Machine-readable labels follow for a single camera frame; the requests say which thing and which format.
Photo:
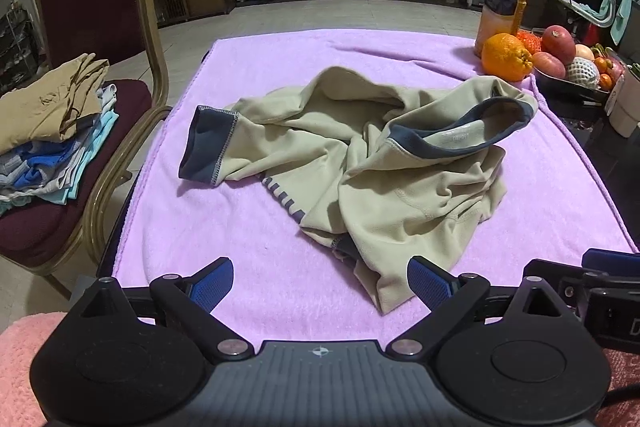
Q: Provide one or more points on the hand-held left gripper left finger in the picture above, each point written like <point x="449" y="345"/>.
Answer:
<point x="215" y="283"/>

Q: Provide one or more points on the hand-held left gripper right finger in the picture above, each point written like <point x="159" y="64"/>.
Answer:
<point x="429" y="283"/>

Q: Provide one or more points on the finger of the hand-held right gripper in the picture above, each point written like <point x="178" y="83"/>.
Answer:
<point x="560" y="272"/>
<point x="610" y="261"/>

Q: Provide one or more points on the beige shirt with grey trim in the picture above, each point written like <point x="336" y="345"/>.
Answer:
<point x="410" y="187"/>

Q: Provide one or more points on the stack of folded clothes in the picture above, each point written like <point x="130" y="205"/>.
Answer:
<point x="45" y="107"/>

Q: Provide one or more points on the white cup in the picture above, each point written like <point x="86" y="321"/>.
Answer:
<point x="622" y="112"/>

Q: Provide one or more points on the metal fruit tray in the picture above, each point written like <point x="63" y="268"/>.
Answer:
<point x="570" y="89"/>

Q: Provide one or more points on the small tangerine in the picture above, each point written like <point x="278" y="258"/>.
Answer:
<point x="603" y="65"/>
<point x="606" y="82"/>

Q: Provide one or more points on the white foam netted fruit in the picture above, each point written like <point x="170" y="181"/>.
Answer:
<point x="582" y="72"/>

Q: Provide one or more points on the pale peach fruit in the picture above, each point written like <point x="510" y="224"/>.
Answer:
<point x="585" y="52"/>

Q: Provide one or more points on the pink fleece cloth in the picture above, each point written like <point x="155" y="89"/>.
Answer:
<point x="20" y="372"/>

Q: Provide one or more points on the large bumpy orange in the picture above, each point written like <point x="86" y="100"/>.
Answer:
<point x="505" y="57"/>

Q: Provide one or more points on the dark red apple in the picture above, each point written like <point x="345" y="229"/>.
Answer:
<point x="557" y="44"/>

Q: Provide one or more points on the purple fleece blanket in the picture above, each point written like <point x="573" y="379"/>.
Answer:
<point x="300" y="57"/>

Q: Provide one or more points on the chrome office chair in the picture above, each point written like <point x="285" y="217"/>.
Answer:
<point x="600" y="7"/>

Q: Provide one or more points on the shoe rack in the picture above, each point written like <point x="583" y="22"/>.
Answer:
<point x="17" y="47"/>

